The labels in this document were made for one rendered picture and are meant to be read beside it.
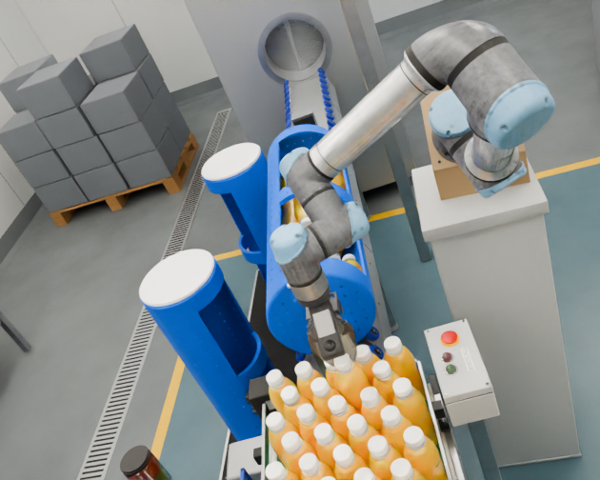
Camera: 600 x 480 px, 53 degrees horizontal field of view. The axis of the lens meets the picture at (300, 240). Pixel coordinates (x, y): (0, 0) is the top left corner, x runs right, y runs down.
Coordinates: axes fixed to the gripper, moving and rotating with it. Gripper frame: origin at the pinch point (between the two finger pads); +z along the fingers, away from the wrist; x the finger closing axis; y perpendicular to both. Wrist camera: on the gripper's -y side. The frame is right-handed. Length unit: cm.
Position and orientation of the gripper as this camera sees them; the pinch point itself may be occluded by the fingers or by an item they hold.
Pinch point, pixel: (342, 361)
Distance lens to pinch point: 136.6
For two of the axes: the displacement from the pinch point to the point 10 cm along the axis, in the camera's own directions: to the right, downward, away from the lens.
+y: -0.4, -5.8, 8.1
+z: 3.4, 7.6, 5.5
